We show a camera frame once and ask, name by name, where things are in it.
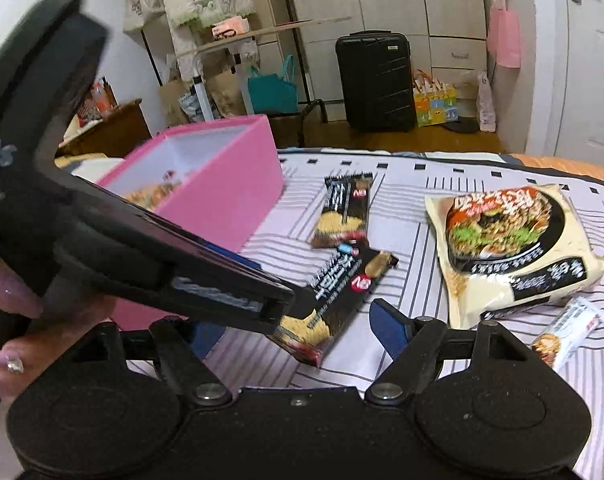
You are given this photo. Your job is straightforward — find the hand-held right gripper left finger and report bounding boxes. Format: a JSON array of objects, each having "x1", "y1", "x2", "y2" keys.
[{"x1": 56, "y1": 317, "x2": 233, "y2": 407}]

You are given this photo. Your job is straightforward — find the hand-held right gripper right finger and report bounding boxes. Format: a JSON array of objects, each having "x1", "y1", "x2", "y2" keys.
[{"x1": 364, "y1": 298, "x2": 553, "y2": 407}]

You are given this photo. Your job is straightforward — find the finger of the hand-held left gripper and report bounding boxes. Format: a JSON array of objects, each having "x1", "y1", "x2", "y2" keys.
[{"x1": 55, "y1": 167, "x2": 296, "y2": 334}]

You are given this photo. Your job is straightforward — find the pink cardboard box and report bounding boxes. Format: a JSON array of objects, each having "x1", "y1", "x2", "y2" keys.
[{"x1": 95, "y1": 113, "x2": 285, "y2": 334}]

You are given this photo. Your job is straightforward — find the white snack bar packet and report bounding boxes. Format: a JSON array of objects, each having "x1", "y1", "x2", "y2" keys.
[{"x1": 530, "y1": 295, "x2": 604, "y2": 372}]

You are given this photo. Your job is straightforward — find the person's left hand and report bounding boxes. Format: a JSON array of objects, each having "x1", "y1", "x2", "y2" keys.
[{"x1": 0, "y1": 248, "x2": 134, "y2": 402}]

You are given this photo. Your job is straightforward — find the red packages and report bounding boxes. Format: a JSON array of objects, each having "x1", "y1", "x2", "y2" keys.
[{"x1": 76, "y1": 77, "x2": 118, "y2": 122}]

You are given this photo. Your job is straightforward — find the wooden cabinet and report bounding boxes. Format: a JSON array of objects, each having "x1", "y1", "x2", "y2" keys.
[{"x1": 56, "y1": 99, "x2": 153, "y2": 159}]

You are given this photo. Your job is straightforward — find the black clothes rack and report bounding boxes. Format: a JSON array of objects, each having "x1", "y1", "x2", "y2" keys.
[{"x1": 120, "y1": 0, "x2": 329, "y2": 126}]

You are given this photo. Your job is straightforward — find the cream instant noodle packet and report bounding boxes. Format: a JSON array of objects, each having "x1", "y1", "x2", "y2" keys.
[{"x1": 424, "y1": 183, "x2": 604, "y2": 331}]

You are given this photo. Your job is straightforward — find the brown paper bag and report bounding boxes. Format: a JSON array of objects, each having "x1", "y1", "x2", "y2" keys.
[
  {"x1": 159, "y1": 77, "x2": 193, "y2": 127},
  {"x1": 209, "y1": 67, "x2": 248, "y2": 119}
]

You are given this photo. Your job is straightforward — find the beige tote bag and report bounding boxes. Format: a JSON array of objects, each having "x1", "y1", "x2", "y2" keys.
[{"x1": 121, "y1": 0, "x2": 165, "y2": 32}]

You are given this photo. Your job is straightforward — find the teal bag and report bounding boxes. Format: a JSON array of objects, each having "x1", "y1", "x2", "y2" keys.
[{"x1": 246, "y1": 54, "x2": 299, "y2": 115}]

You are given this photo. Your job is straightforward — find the black floor item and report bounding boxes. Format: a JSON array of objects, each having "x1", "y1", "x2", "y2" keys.
[{"x1": 441, "y1": 115, "x2": 480, "y2": 134}]

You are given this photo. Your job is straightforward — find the pink pencil case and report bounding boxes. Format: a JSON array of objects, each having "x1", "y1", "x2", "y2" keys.
[{"x1": 211, "y1": 17, "x2": 249, "y2": 41}]

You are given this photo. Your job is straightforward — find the colourful gift bag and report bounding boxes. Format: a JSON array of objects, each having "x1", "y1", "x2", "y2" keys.
[{"x1": 412, "y1": 68, "x2": 458, "y2": 128}]

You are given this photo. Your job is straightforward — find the white plastic bag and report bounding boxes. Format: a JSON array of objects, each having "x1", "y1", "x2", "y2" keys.
[{"x1": 476, "y1": 70, "x2": 498, "y2": 133}]

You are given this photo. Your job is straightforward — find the black suitcase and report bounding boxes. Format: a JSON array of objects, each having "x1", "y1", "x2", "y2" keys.
[{"x1": 335, "y1": 31, "x2": 418, "y2": 134}]

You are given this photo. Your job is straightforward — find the wooden side table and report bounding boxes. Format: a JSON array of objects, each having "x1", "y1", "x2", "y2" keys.
[{"x1": 174, "y1": 15, "x2": 353, "y2": 124}]

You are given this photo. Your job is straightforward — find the pink paper bag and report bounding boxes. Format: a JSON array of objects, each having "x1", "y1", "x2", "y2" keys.
[{"x1": 488, "y1": 2, "x2": 522, "y2": 69}]

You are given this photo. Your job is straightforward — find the white door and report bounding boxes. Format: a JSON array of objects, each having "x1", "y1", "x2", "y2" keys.
[{"x1": 526, "y1": 0, "x2": 604, "y2": 172}]

